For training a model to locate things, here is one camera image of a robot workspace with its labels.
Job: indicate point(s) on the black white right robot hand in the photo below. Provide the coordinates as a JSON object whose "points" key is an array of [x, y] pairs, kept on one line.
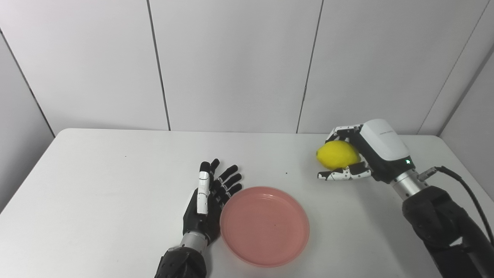
{"points": [[384, 143]]}

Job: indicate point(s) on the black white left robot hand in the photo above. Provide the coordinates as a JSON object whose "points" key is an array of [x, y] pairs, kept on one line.
{"points": [[204, 226]]}

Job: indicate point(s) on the yellow lemon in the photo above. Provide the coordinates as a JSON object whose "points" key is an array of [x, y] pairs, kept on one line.
{"points": [[337, 154]]}

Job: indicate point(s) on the pink round plate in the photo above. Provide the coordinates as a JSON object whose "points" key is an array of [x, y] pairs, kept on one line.
{"points": [[264, 227]]}

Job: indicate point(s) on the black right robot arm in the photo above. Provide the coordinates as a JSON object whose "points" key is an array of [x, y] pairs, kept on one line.
{"points": [[440, 220]]}

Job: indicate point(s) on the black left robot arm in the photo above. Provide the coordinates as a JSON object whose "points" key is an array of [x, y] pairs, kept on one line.
{"points": [[179, 264]]}

